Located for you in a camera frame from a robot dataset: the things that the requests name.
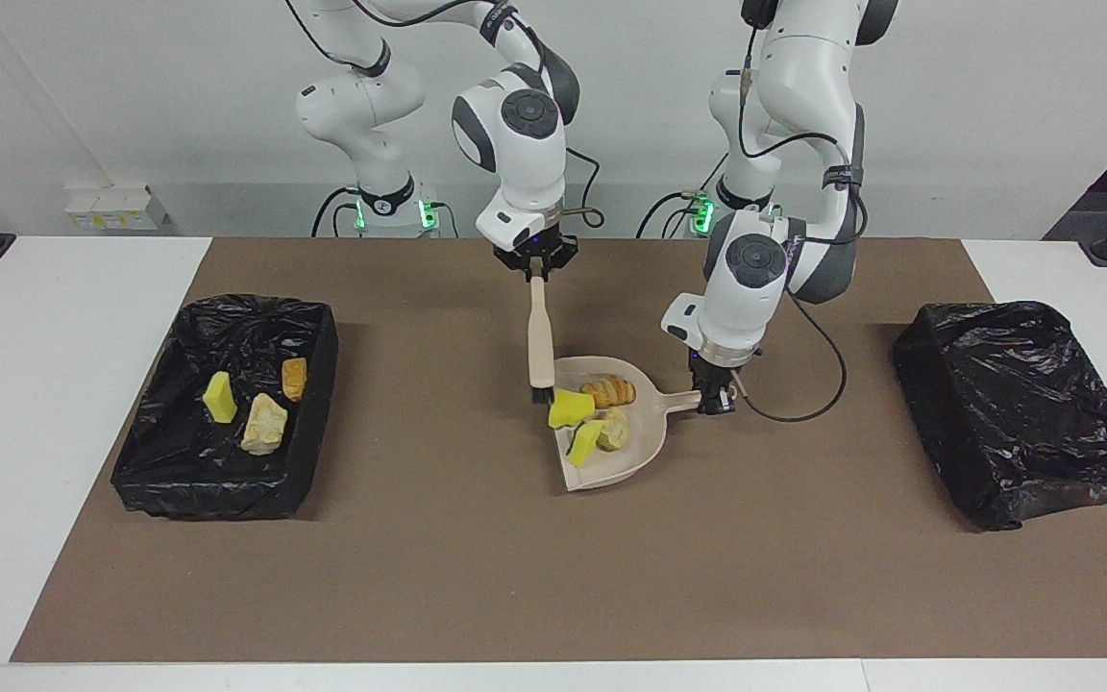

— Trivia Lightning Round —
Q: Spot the beige hand brush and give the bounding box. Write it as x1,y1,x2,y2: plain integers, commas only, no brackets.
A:
527,274,557,405

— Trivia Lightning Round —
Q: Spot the beige plastic dustpan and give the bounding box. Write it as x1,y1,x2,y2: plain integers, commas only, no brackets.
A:
552,356,708,492

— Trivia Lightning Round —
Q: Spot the striped croissant piece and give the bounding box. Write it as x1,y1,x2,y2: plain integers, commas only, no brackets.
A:
580,376,638,409

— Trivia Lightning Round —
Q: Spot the yellow sponge with green backing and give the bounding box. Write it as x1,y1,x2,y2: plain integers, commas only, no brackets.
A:
567,420,606,469

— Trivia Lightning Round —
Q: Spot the large yellow sponge piece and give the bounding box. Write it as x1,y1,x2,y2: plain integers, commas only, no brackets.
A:
548,388,597,431

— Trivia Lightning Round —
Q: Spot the large pale bread chunk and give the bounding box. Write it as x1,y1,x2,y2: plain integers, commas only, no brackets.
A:
240,394,290,457

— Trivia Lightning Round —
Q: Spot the small curved yellow sponge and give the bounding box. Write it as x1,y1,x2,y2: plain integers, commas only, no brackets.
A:
204,371,238,425

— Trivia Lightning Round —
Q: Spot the black bag-lined bin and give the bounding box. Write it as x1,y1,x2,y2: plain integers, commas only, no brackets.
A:
110,294,340,522
892,301,1107,531

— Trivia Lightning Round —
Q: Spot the brown table mat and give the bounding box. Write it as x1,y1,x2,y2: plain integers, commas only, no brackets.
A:
11,237,1107,664

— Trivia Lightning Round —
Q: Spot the black left base cable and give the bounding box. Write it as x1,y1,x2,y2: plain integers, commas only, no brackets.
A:
635,190,708,239

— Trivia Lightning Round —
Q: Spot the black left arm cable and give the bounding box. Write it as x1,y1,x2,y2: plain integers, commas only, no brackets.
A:
731,0,867,424

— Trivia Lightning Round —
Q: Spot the white wall socket box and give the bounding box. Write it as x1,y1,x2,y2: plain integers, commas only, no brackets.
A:
65,185,170,232

